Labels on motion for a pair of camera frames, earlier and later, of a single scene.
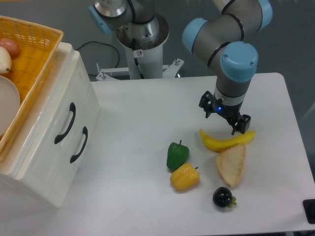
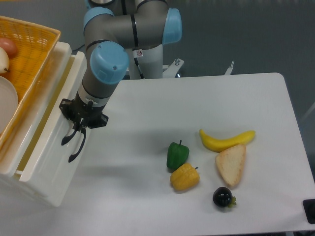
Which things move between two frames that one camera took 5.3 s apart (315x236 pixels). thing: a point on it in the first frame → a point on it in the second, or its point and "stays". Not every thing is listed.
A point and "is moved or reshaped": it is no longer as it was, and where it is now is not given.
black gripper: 232,113 → 83,116
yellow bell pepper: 185,177 stays
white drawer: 58,119 is moved or reshaped
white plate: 10,102 stays
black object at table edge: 309,206 stays
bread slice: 231,162 stays
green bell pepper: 177,154 stays
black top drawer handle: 72,107 → 65,138
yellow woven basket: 38,45 stays
